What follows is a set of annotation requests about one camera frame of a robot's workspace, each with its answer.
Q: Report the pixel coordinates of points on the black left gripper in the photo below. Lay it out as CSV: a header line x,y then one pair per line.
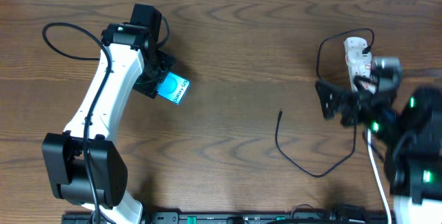
x,y
150,79

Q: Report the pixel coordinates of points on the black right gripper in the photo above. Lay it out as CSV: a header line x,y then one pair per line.
x,y
358,99

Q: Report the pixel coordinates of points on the Galaxy S25 smartphone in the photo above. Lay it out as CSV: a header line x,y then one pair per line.
x,y
173,88

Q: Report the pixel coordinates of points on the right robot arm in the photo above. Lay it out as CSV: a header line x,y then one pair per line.
x,y
413,139

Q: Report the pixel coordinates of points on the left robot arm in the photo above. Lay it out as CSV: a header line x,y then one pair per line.
x,y
83,164

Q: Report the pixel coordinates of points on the white charger plug adapter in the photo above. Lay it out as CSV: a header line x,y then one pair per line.
x,y
356,43

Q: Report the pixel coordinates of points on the white power strip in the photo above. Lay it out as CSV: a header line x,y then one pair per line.
x,y
358,64

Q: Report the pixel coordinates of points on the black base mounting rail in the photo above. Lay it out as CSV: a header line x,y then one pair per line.
x,y
302,217

